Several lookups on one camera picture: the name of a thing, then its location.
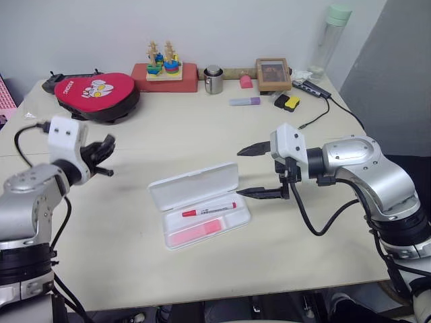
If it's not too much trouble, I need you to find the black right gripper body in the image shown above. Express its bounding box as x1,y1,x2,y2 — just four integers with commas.
273,156,302,200

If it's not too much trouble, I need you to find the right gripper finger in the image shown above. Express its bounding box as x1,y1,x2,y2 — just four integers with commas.
236,141,271,157
236,186,284,200

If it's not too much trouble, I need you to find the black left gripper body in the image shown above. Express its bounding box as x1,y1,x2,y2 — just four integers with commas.
80,142,106,176

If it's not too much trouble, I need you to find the red whiteboard marker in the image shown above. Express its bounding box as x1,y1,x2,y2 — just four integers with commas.
181,201,238,218

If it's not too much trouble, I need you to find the white plastic pencil case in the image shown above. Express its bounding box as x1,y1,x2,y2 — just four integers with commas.
147,161,253,251

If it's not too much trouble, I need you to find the pink eraser stick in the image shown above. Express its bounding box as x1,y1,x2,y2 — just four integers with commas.
169,217,226,246

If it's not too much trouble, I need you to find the red heart-shaped bag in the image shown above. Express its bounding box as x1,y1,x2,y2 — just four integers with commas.
53,72,141,125

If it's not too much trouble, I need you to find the clear tube purple cap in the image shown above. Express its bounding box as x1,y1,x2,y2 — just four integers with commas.
228,96,262,107

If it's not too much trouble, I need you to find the yellow board eraser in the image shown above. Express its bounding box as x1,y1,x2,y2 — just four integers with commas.
283,95,302,113

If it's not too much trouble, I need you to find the grey usb hub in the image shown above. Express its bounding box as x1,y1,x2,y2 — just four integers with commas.
292,79,333,100

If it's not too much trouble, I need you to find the steel mug with lid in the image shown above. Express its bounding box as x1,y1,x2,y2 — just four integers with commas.
203,65,225,96

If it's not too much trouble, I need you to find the black remote controller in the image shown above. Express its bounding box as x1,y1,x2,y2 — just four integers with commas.
41,68,102,96

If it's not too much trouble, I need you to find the crumpled white tissue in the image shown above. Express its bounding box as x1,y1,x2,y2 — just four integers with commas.
290,68,314,82

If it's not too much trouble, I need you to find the red brick block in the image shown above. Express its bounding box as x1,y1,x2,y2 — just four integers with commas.
131,62,199,94

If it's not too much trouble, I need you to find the pink patterned panel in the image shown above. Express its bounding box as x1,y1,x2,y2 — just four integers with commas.
0,74,18,129

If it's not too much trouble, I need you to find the glass bottle green lid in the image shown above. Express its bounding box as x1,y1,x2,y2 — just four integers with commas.
307,3,353,81

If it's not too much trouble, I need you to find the dark rounded shape under table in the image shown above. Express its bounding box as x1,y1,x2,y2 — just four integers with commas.
328,291,358,318

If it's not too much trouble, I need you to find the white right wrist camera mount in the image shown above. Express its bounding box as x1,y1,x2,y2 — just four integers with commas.
269,122,308,163

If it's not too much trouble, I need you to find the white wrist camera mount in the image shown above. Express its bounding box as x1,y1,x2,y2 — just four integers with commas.
46,115,90,176
269,122,308,163

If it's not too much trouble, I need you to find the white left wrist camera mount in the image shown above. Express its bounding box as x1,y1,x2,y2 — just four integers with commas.
46,115,90,176

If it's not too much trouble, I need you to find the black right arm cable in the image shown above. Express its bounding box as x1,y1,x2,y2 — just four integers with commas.
288,180,362,237

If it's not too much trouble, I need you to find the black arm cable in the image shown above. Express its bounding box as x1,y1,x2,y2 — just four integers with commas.
13,122,51,168
288,180,362,237

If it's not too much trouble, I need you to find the black usb hub cable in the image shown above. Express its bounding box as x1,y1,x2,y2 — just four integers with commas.
298,96,367,133

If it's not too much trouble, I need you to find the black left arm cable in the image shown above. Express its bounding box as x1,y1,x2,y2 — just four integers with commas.
13,122,51,168

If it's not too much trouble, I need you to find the wooden picture frame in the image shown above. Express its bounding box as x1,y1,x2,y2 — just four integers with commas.
255,57,294,93

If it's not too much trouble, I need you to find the wooden ring stacking toy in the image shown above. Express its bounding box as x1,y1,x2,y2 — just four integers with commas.
145,40,185,83

